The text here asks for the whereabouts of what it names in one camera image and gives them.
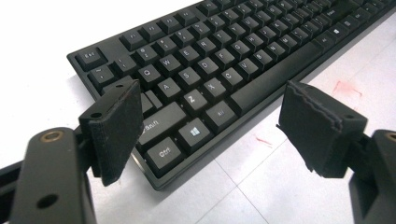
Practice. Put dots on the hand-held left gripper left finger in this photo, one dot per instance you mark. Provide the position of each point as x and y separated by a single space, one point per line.
115 130

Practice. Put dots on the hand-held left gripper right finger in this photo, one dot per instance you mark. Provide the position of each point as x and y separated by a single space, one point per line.
317 130

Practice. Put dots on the black computer keyboard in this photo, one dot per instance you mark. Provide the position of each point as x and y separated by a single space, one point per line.
218 62

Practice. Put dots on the white board mat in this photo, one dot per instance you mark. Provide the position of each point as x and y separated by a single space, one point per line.
280 193

